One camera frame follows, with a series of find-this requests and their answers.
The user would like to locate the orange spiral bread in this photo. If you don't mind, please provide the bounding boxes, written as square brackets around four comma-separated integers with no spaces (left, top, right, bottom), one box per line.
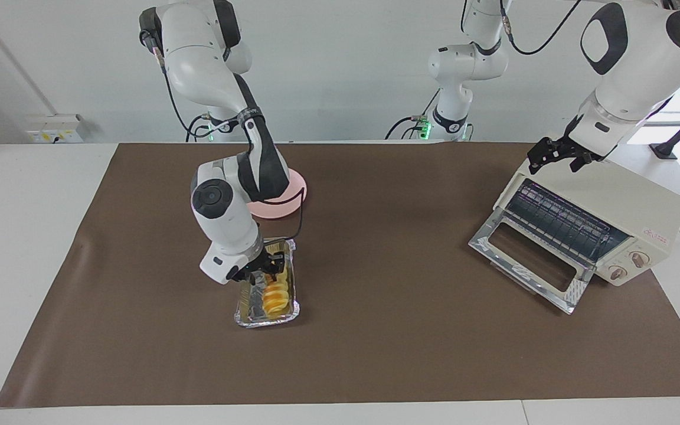
[261,269,291,316]

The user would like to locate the oven wire rack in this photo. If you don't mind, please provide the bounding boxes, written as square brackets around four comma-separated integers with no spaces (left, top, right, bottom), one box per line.
[506,179,627,261]

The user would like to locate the white wall socket box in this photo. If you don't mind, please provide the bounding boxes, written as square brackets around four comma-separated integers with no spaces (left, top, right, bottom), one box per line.
[26,114,84,144]

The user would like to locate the glass oven door metal frame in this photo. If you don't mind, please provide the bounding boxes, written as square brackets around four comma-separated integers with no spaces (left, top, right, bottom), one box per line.
[468,208,597,315]

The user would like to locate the aluminium foil tray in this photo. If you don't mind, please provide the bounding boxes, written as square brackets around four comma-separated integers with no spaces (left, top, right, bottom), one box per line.
[234,237,300,329]

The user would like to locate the white toaster oven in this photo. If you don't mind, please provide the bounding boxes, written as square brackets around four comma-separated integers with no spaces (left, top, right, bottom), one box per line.
[493,156,680,287]

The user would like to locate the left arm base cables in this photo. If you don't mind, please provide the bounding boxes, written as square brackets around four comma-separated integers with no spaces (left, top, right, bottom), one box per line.
[384,89,442,141]

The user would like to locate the pink round plate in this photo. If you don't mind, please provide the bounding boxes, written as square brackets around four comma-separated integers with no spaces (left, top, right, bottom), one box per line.
[246,167,308,220]

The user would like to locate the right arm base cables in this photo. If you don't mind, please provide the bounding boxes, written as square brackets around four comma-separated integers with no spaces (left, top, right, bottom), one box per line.
[184,114,215,143]

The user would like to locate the brown table mat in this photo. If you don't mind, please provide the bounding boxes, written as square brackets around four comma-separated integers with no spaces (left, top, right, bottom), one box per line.
[0,142,680,409]

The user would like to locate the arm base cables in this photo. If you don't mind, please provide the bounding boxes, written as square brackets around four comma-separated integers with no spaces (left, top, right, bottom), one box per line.
[384,89,442,141]
[184,114,215,143]

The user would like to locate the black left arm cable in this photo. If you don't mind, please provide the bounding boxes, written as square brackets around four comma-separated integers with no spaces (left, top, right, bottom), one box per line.
[498,0,584,57]

